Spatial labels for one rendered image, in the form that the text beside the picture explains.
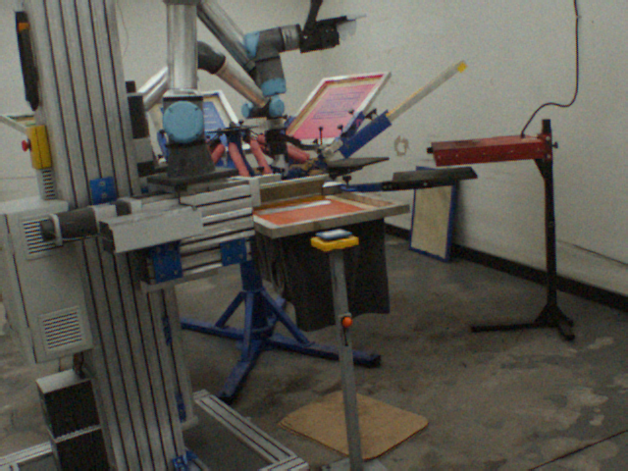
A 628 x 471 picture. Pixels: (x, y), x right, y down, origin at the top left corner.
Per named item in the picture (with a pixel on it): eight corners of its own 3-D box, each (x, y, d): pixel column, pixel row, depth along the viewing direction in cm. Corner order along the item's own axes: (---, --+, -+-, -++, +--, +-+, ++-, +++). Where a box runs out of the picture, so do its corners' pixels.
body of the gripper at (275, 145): (266, 155, 306) (262, 130, 304) (283, 153, 309) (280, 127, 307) (271, 156, 299) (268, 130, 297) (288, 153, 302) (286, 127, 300)
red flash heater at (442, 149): (535, 151, 381) (534, 131, 379) (551, 161, 337) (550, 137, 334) (432, 160, 391) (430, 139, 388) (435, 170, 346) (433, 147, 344)
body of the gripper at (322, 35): (338, 46, 197) (298, 54, 196) (332, 19, 195) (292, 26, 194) (342, 43, 190) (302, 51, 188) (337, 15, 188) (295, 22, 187)
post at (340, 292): (394, 478, 249) (376, 235, 229) (342, 496, 241) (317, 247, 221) (369, 452, 269) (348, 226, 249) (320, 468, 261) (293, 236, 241)
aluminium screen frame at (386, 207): (410, 213, 265) (409, 203, 264) (272, 238, 245) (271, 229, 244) (332, 192, 337) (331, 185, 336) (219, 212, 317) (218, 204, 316)
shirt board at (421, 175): (471, 180, 387) (470, 166, 386) (479, 190, 348) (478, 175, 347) (250, 197, 409) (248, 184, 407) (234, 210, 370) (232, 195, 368)
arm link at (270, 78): (285, 92, 201) (278, 57, 199) (289, 92, 190) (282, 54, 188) (259, 98, 200) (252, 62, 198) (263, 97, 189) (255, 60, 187)
